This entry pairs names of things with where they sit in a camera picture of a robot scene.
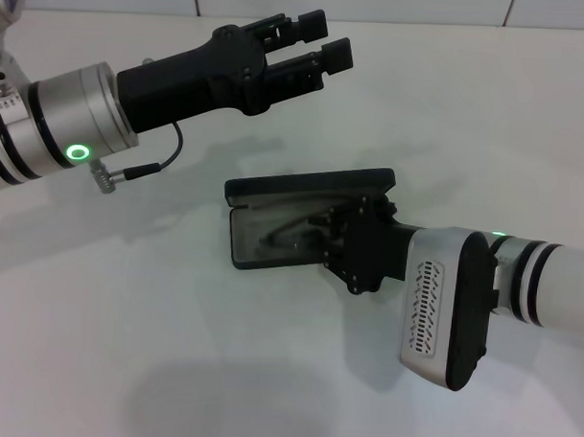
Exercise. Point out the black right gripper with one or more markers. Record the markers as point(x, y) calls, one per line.
point(372, 250)

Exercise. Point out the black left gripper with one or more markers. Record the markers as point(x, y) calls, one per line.
point(191, 83)

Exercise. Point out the black frame glasses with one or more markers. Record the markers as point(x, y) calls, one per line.
point(284, 230)

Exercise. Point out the black glasses case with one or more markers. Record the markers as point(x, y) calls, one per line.
point(293, 182)

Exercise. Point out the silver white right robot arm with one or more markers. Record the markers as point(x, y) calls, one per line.
point(558, 280)

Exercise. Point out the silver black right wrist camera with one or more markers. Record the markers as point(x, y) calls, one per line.
point(471, 311)

